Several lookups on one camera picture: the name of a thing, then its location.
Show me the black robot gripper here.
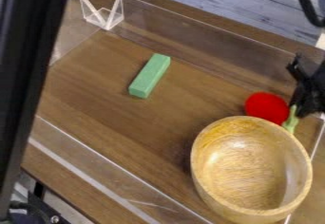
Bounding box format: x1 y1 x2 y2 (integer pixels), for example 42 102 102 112
286 55 325 118

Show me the red felt strawberry toy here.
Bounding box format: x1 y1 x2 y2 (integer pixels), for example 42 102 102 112
243 92 299 134

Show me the wooden bowl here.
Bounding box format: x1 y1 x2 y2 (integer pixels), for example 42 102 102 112
189 116 312 224

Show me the green rectangular block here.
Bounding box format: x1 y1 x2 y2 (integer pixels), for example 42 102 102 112
128 53 171 99

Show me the clear acrylic table barrier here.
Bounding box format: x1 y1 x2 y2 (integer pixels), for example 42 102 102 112
24 0 325 224

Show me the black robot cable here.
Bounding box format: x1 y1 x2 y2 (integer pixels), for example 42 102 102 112
287 0 325 28

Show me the clear acrylic corner bracket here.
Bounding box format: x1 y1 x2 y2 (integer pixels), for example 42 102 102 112
78 0 124 30

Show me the black clamp with cable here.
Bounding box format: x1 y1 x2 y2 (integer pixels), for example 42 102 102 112
9 191 70 224

